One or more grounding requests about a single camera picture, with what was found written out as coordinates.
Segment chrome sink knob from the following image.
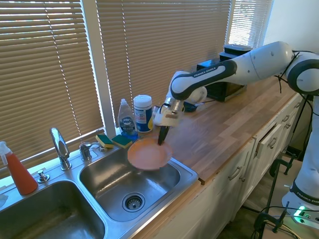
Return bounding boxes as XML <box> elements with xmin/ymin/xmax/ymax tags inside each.
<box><xmin>37</xmin><ymin>169</ymin><xmax>50</xmax><ymax>184</ymax></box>

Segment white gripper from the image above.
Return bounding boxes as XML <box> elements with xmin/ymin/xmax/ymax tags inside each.
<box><xmin>153</xmin><ymin>105</ymin><xmax>182</xmax><ymax>146</ymax></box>

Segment stainless steel double sink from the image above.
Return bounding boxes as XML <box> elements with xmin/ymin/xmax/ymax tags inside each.
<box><xmin>0</xmin><ymin>143</ymin><xmax>199</xmax><ymax>239</ymax></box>

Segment clear blue dish soap bottle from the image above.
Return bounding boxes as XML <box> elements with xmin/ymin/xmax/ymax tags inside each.
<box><xmin>117</xmin><ymin>98</ymin><xmax>139</xmax><ymax>140</ymax></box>

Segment metal sink drain strainer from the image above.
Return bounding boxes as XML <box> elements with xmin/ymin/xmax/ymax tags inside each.
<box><xmin>122</xmin><ymin>191</ymin><xmax>146</xmax><ymax>213</ymax></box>

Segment white wipes canister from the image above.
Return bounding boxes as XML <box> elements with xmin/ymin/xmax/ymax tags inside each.
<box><xmin>133</xmin><ymin>94</ymin><xmax>154</xmax><ymax>133</ymax></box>

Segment small blue object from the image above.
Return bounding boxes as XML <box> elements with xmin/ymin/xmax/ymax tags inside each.
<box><xmin>183</xmin><ymin>102</ymin><xmax>199</xmax><ymax>113</ymax></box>

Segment chrome kitchen faucet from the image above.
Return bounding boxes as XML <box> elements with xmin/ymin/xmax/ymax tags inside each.
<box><xmin>49</xmin><ymin>127</ymin><xmax>73</xmax><ymax>171</ymax></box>

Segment wide tan window blind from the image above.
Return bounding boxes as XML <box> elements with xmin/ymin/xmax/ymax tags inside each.
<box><xmin>96</xmin><ymin>0</ymin><xmax>232</xmax><ymax>127</ymax></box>
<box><xmin>0</xmin><ymin>0</ymin><xmax>105</xmax><ymax>179</ymax></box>

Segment narrow white window blind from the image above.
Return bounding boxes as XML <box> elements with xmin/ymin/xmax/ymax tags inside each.
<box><xmin>228</xmin><ymin>0</ymin><xmax>273</xmax><ymax>49</ymax></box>

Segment yellow green sponge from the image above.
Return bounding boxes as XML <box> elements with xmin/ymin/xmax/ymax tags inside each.
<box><xmin>95</xmin><ymin>134</ymin><xmax>115</xmax><ymax>149</ymax></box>
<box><xmin>111</xmin><ymin>134</ymin><xmax>133</xmax><ymax>149</ymax></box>

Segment orange plastic bowl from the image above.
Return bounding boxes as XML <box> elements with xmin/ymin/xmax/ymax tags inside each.
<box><xmin>127</xmin><ymin>136</ymin><xmax>174</xmax><ymax>171</ymax></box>

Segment orange spray bottle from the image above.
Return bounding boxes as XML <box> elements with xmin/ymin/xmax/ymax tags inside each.
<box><xmin>0</xmin><ymin>141</ymin><xmax>39</xmax><ymax>196</ymax></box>

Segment black metal clamp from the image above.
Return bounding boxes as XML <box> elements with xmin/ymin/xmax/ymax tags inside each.
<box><xmin>253</xmin><ymin>201</ymin><xmax>290</xmax><ymax>236</ymax></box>
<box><xmin>268</xmin><ymin>153</ymin><xmax>298</xmax><ymax>178</ymax></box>

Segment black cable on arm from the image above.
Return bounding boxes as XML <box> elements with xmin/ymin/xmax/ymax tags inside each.
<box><xmin>276</xmin><ymin>50</ymin><xmax>315</xmax><ymax>162</ymax></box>

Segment white kitchen cabinets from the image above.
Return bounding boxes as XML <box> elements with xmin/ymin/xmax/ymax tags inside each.
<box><xmin>139</xmin><ymin>93</ymin><xmax>306</xmax><ymax>239</ymax></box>

